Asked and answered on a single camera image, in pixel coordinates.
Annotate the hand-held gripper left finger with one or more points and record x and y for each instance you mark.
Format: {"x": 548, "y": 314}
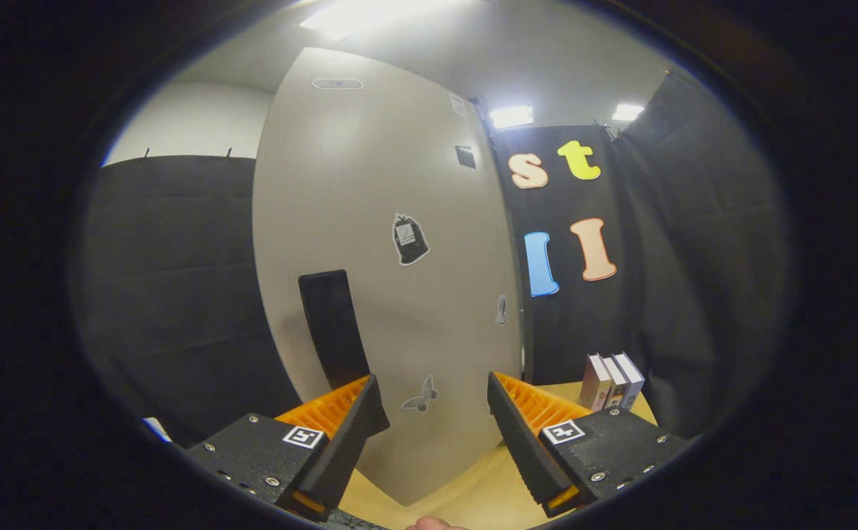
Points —
{"x": 348, "y": 442}

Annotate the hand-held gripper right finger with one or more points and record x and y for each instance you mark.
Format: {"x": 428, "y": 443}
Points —
{"x": 523, "y": 442}

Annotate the beige cabinet door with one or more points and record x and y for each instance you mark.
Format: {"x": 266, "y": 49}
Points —
{"x": 370, "y": 184}

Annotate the maroon covered book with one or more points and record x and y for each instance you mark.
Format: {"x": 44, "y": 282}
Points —
{"x": 594, "y": 383}

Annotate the beige covered book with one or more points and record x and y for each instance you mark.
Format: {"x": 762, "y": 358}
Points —
{"x": 615, "y": 383}

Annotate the blue-grey covered book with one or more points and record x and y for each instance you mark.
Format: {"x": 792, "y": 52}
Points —
{"x": 631, "y": 379}

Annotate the white desk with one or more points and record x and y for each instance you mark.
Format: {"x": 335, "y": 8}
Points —
{"x": 157, "y": 429}

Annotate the black backdrop cloth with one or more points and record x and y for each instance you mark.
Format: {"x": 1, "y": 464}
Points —
{"x": 171, "y": 294}

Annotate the ceiling light panel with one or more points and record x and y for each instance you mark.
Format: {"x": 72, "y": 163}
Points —
{"x": 377, "y": 15}
{"x": 511, "y": 116}
{"x": 628, "y": 112}

